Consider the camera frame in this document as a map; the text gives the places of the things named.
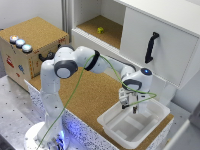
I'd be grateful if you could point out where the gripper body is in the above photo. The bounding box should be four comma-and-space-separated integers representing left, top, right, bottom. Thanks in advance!
119, 88, 142, 108

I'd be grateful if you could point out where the yellow block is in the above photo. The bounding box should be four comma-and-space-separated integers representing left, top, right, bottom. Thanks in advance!
96, 26, 105, 35

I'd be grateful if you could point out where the white plastic box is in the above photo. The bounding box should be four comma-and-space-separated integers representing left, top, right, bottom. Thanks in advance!
96, 98, 171, 150

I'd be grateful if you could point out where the white sliding door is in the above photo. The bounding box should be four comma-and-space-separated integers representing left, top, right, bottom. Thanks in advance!
119, 6, 200, 90

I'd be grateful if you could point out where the white cabinet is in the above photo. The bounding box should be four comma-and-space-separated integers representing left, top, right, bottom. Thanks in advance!
70, 0, 200, 108

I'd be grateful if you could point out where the green button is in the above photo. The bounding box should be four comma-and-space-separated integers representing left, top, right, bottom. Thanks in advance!
21, 43, 34, 54

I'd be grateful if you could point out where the blue button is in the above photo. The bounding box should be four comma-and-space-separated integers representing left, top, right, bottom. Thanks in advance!
15, 38, 27, 49

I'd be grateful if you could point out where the red button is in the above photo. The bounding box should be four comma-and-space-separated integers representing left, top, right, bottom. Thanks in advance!
8, 34, 20, 45

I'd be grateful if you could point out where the green cable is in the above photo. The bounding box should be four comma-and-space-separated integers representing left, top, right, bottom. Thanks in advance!
34, 54, 158, 150

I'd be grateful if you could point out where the black door handle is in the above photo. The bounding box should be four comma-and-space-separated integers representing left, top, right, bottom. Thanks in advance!
144, 31, 160, 65

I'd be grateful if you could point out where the black drawer handle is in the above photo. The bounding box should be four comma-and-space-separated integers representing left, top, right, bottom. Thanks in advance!
37, 51, 56, 63

